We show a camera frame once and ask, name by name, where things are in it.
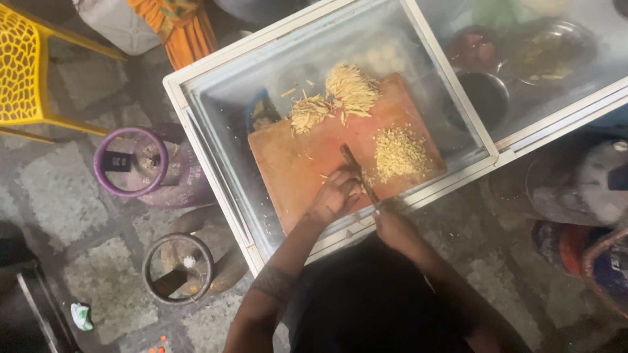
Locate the person's left hand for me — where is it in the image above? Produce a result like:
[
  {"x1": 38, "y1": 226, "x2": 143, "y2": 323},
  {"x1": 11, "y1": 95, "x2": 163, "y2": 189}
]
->
[{"x1": 305, "y1": 166, "x2": 364, "y2": 227}]

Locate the person's right hand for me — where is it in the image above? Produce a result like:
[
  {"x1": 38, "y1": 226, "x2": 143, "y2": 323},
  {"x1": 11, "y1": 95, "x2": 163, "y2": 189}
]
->
[{"x1": 373, "y1": 205, "x2": 424, "y2": 256}]

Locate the kitchen knife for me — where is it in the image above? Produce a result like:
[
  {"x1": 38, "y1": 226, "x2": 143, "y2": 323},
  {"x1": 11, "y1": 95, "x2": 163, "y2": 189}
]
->
[{"x1": 340, "y1": 143, "x2": 381, "y2": 207}]

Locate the orange wooden cutting board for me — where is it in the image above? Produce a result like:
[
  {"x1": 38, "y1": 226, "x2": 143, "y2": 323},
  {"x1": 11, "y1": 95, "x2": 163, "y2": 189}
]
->
[{"x1": 248, "y1": 74, "x2": 447, "y2": 235}]

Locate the pile of minced ginger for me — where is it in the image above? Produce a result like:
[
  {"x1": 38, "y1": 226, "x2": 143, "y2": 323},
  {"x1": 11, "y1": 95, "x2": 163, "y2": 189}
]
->
[{"x1": 374, "y1": 126, "x2": 432, "y2": 183}]

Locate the white glass display counter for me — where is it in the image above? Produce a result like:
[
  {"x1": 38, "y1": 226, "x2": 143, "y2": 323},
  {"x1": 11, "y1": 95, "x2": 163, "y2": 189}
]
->
[{"x1": 163, "y1": 0, "x2": 628, "y2": 276}]

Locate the small pile of ginger strips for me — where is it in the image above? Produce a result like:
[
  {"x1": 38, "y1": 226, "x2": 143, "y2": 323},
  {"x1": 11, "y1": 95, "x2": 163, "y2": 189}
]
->
[{"x1": 288, "y1": 93, "x2": 334, "y2": 135}]

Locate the person's black shirt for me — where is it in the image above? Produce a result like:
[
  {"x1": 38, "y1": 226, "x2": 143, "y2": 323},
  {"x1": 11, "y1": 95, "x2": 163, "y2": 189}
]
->
[{"x1": 287, "y1": 233, "x2": 474, "y2": 353}]

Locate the blue container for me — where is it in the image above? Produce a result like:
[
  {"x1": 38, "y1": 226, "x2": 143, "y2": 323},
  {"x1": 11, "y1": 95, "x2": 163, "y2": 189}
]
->
[{"x1": 245, "y1": 88, "x2": 281, "y2": 134}]

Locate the dark steel bowl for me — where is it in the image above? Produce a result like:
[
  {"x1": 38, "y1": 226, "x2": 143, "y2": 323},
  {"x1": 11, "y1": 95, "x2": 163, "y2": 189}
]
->
[{"x1": 449, "y1": 73, "x2": 510, "y2": 129}]

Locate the red bowl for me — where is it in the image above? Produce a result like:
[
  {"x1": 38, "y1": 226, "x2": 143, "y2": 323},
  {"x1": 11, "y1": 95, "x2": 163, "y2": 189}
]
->
[{"x1": 445, "y1": 27, "x2": 500, "y2": 72}]

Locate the brown gas cylinder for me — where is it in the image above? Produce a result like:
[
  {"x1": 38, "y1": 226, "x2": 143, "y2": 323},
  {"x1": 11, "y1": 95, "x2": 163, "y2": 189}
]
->
[{"x1": 142, "y1": 206, "x2": 250, "y2": 306}]

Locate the large steel pot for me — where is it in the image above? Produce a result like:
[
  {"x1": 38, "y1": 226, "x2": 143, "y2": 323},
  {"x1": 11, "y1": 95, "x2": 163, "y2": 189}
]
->
[{"x1": 526, "y1": 138, "x2": 628, "y2": 227}]

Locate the purple gas cylinder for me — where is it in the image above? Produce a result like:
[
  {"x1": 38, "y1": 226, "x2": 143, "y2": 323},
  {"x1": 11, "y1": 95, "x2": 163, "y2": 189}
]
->
[{"x1": 93, "y1": 123, "x2": 218, "y2": 209}]

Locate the heap of coloured buckets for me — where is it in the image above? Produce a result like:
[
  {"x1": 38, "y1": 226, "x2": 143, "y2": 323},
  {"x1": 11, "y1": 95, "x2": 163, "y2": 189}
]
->
[{"x1": 531, "y1": 220, "x2": 628, "y2": 319}]

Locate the orange cloth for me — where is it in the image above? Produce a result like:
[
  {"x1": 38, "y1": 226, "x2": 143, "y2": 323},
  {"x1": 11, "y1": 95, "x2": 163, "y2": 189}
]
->
[{"x1": 127, "y1": 0, "x2": 218, "y2": 70}]

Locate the large steel plate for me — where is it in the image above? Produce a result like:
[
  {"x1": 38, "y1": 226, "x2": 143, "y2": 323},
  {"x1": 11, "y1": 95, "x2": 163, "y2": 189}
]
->
[{"x1": 498, "y1": 19, "x2": 597, "y2": 89}]

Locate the white sack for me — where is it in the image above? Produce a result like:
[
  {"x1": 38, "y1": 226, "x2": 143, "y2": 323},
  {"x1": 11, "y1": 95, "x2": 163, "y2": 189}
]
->
[{"x1": 74, "y1": 0, "x2": 162, "y2": 56}]

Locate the crumpled white green wrapper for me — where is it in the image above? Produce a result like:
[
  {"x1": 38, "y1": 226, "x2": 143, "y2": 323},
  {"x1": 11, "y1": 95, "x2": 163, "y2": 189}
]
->
[{"x1": 71, "y1": 302, "x2": 94, "y2": 331}]

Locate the yellow plastic chair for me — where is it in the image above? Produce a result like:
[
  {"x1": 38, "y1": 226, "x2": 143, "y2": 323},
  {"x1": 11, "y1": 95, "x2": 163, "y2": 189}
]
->
[{"x1": 0, "y1": 2, "x2": 127, "y2": 144}]

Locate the black metal stand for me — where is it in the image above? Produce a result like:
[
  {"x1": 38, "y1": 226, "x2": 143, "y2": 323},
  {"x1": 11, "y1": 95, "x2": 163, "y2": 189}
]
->
[{"x1": 0, "y1": 223, "x2": 81, "y2": 353}]

